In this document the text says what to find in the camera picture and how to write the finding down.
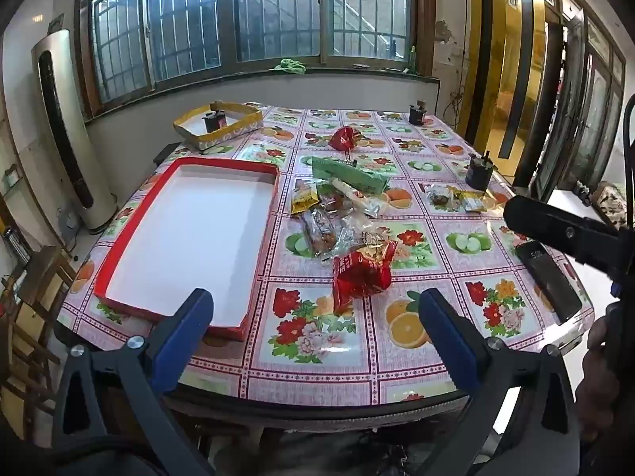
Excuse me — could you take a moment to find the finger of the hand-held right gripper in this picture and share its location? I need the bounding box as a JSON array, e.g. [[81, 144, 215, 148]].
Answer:
[[502, 195, 621, 273]]

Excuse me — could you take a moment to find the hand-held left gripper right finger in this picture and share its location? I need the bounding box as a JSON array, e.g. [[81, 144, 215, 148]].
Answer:
[[418, 288, 581, 476]]

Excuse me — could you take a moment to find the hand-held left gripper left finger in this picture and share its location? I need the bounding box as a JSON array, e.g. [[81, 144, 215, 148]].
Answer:
[[52, 288, 215, 476]]

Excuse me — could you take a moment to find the small dark snack packet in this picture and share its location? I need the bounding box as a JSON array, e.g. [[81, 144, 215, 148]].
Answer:
[[425, 183, 462, 210]]

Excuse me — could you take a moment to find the large red snack packet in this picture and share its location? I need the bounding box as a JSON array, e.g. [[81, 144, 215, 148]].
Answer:
[[331, 240, 398, 313]]

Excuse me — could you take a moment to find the red cardboard tray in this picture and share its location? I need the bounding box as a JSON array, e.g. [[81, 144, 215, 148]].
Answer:
[[94, 157, 281, 342]]

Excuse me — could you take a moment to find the beige long snack packet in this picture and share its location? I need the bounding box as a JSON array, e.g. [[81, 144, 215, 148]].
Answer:
[[330, 177, 390, 218]]

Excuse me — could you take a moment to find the clear brown snack packet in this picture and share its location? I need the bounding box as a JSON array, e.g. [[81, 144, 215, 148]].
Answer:
[[300, 205, 334, 259]]

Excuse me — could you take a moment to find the green snack packet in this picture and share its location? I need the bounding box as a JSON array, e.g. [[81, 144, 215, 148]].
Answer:
[[312, 156, 394, 195]]

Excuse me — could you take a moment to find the clear orange snack packet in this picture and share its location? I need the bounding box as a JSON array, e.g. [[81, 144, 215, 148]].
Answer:
[[317, 186, 351, 215]]

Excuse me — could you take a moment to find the yellow cracker snack packet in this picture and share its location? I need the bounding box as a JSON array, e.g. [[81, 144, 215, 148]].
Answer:
[[290, 181, 319, 217]]

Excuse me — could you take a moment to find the person's right hand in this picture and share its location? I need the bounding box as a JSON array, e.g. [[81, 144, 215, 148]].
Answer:
[[574, 307, 635, 443]]

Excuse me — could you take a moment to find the black smartphone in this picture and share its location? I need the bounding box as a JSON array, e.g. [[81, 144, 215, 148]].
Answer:
[[516, 240, 583, 327]]

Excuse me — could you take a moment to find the fruit and flower tablecloth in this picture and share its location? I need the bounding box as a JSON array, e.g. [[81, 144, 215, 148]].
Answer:
[[54, 104, 596, 407]]

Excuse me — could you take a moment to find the patterned cloth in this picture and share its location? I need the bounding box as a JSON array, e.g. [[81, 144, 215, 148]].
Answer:
[[593, 181, 635, 231]]

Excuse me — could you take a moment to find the wooden chair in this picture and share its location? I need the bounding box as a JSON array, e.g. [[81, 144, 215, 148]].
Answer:
[[0, 245, 80, 437]]

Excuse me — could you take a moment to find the dark wooden stool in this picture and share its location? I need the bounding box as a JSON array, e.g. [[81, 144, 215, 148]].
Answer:
[[154, 143, 182, 167]]

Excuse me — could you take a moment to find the yellow cardboard box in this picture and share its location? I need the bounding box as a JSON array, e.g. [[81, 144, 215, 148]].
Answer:
[[173, 102, 264, 152]]

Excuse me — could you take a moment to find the small red snack packet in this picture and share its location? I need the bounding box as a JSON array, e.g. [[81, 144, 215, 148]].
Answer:
[[328, 126, 368, 152]]

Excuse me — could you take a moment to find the white standing air conditioner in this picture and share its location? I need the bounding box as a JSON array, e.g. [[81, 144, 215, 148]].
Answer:
[[31, 29, 119, 235]]

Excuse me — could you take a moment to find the green cloth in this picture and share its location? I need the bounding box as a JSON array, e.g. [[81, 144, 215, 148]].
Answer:
[[270, 58, 307, 75]]

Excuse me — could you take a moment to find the barred window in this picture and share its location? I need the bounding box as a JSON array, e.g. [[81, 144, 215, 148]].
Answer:
[[74, 0, 437, 120]]

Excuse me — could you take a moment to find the black cable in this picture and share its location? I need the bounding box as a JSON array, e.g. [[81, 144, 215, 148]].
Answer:
[[622, 94, 635, 221]]

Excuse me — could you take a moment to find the gold door frame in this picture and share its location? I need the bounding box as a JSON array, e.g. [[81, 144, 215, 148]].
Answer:
[[459, 0, 561, 159]]

